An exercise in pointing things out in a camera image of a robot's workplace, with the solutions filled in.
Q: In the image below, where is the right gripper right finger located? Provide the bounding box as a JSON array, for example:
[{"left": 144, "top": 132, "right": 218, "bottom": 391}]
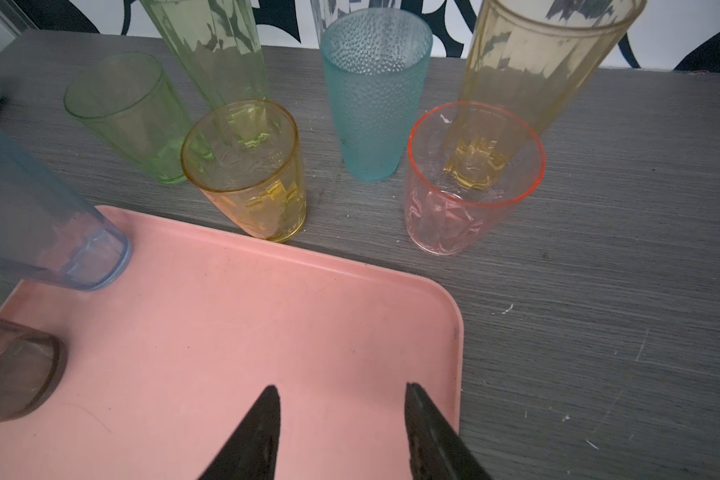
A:
[{"left": 404, "top": 383, "right": 492, "bottom": 480}]

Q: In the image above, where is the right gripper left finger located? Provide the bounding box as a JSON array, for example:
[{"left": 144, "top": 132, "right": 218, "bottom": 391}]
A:
[{"left": 200, "top": 385, "right": 281, "bottom": 480}]

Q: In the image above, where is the pink plastic tray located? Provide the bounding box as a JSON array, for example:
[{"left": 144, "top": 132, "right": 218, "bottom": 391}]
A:
[{"left": 0, "top": 206, "right": 464, "bottom": 479}]

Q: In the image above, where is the dark grey tumbler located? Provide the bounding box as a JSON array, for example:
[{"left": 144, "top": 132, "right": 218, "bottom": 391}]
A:
[{"left": 0, "top": 318, "right": 67, "bottom": 422}]

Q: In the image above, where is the blue tall tumbler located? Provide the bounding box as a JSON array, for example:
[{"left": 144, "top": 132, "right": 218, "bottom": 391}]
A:
[{"left": 0, "top": 130, "right": 132, "bottom": 291}]

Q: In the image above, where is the tall green glass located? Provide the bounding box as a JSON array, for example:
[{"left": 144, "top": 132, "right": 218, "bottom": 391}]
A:
[{"left": 142, "top": 0, "right": 270, "bottom": 144}]

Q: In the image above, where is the short pink glass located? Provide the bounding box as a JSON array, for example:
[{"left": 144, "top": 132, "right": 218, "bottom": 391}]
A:
[{"left": 404, "top": 101, "right": 547, "bottom": 256}]

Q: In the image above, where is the short amber glass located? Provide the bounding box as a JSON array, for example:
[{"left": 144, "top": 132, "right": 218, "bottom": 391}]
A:
[{"left": 180, "top": 99, "right": 307, "bottom": 243}]

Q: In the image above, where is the short green glass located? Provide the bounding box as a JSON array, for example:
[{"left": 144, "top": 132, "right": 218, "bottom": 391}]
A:
[{"left": 63, "top": 52, "right": 193, "bottom": 184}]

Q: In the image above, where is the teal dimpled tumbler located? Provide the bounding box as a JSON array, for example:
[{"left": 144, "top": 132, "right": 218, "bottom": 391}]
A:
[{"left": 320, "top": 7, "right": 433, "bottom": 181}]

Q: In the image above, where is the tall amber glass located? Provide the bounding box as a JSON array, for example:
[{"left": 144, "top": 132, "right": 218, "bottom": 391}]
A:
[{"left": 443, "top": 1, "right": 646, "bottom": 189}]

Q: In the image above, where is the clear tall glass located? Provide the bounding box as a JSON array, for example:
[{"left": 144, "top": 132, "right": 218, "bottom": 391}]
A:
[{"left": 310, "top": 0, "right": 402, "bottom": 42}]

